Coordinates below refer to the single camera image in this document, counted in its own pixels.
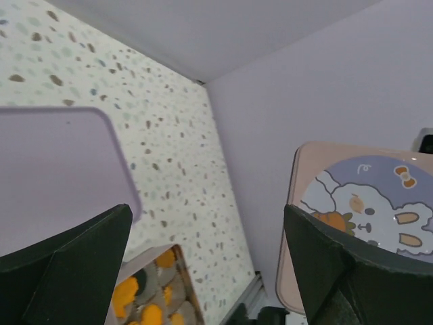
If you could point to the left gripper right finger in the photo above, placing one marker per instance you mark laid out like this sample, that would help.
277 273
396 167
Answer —
343 280

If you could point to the metal cookie tin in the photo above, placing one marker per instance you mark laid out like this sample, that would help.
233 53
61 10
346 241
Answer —
184 298

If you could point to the orange round sandwich cookie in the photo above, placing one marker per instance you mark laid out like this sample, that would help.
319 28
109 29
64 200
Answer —
151 314

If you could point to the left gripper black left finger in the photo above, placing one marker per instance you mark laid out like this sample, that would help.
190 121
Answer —
68 278

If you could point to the black round cookie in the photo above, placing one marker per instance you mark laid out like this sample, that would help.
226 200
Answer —
141 277

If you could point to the metal tin lid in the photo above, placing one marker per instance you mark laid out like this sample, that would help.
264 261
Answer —
380 196

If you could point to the aluminium rail front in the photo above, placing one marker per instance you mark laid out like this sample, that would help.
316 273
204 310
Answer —
251 301

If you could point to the orange star cookie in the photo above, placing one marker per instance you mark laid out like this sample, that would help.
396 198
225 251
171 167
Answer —
124 294

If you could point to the orange fish cookie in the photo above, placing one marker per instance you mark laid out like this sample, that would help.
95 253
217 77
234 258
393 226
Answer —
177 319

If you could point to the purple plastic tray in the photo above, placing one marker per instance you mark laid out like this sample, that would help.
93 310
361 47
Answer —
59 168

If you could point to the orange swirl cookie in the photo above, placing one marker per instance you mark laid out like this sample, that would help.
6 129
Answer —
166 259
168 294

